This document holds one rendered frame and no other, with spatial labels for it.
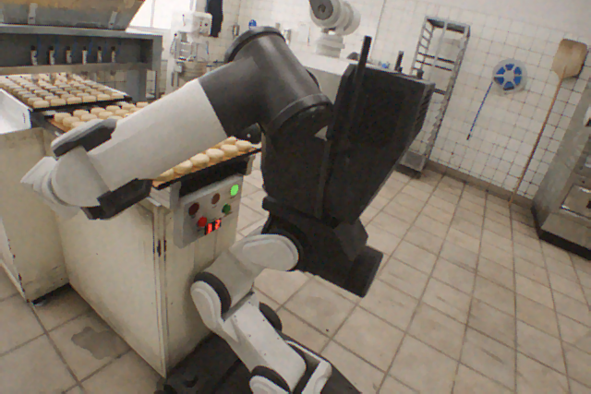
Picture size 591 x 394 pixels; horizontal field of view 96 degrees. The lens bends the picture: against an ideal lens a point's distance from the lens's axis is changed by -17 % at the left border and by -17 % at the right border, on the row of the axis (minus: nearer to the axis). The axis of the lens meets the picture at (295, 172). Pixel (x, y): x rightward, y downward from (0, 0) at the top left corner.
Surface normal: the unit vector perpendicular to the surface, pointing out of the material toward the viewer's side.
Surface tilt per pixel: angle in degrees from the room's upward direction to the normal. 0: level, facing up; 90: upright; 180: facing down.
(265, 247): 90
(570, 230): 90
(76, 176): 83
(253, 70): 48
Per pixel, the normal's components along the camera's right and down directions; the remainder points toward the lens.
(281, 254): -0.48, 0.26
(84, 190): 0.15, 0.31
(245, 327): 0.63, -0.56
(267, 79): -0.28, -0.13
